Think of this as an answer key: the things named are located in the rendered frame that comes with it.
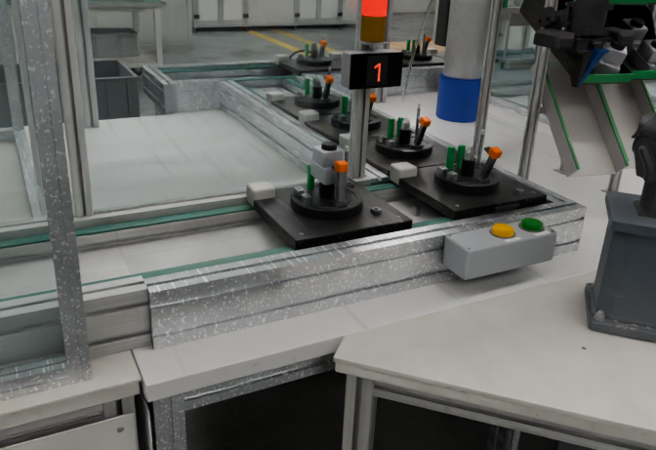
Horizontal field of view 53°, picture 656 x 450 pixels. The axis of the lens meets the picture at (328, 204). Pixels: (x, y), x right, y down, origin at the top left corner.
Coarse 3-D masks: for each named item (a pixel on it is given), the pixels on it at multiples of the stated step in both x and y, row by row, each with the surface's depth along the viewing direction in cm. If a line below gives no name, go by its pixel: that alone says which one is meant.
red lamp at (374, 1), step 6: (366, 0) 127; (372, 0) 126; (378, 0) 126; (384, 0) 127; (366, 6) 127; (372, 6) 127; (378, 6) 127; (384, 6) 127; (366, 12) 128; (372, 12) 127; (378, 12) 127; (384, 12) 128
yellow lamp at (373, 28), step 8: (368, 16) 128; (368, 24) 128; (376, 24) 128; (384, 24) 129; (360, 32) 131; (368, 32) 129; (376, 32) 129; (384, 32) 130; (368, 40) 129; (376, 40) 129; (384, 40) 131
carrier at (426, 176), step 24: (480, 144) 144; (408, 168) 143; (432, 168) 150; (456, 168) 144; (480, 168) 145; (432, 192) 136; (456, 192) 136; (480, 192) 135; (504, 192) 137; (528, 192) 138; (456, 216) 127
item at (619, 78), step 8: (528, 0) 150; (536, 0) 148; (544, 0) 145; (560, 0) 154; (568, 0) 155; (520, 8) 153; (528, 8) 151; (536, 8) 148; (560, 8) 156; (528, 16) 151; (536, 16) 148; (536, 24) 148; (560, 56) 141; (624, 64) 140; (568, 72) 139; (592, 72) 140; (624, 72) 141; (632, 72) 139; (584, 80) 136; (592, 80) 137; (600, 80) 137; (608, 80) 138; (616, 80) 138; (624, 80) 139
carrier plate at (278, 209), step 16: (288, 192) 132; (368, 192) 134; (256, 208) 127; (272, 208) 124; (288, 208) 125; (368, 208) 126; (384, 208) 127; (272, 224) 120; (288, 224) 118; (304, 224) 118; (320, 224) 119; (336, 224) 119; (352, 224) 119; (368, 224) 120; (384, 224) 120; (400, 224) 121; (288, 240) 115; (304, 240) 113; (320, 240) 114; (336, 240) 116
